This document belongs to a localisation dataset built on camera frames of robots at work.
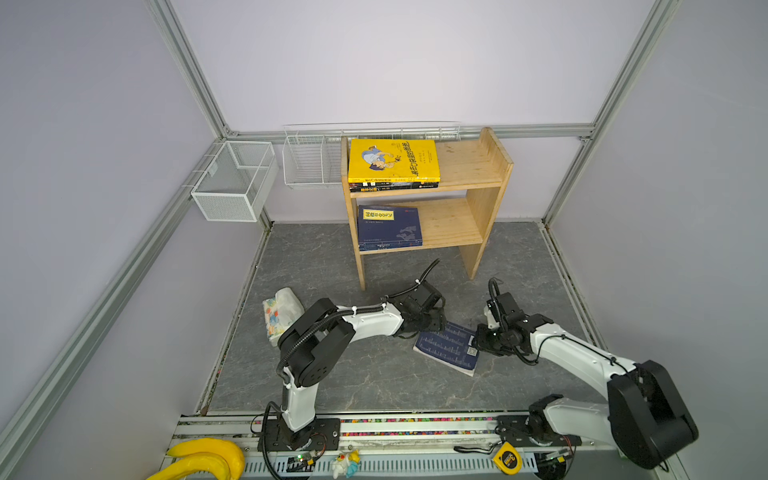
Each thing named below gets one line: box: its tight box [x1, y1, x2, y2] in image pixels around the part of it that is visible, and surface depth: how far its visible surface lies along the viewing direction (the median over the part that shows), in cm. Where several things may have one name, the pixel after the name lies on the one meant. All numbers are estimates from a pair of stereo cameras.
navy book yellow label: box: [358, 205, 423, 251], surface depth 88 cm
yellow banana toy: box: [145, 438, 245, 480], surface depth 69 cm
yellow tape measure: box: [492, 442, 523, 475], surface depth 70 cm
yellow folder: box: [348, 139, 441, 183], surface depth 70 cm
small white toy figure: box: [332, 449, 361, 479], surface depth 69 cm
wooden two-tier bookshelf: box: [341, 127, 514, 291], surface depth 81 cm
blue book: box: [358, 236, 423, 251], surface depth 86 cm
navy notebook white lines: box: [413, 322, 480, 377], surface depth 88 cm
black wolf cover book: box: [349, 182, 439, 193], surface depth 69 cm
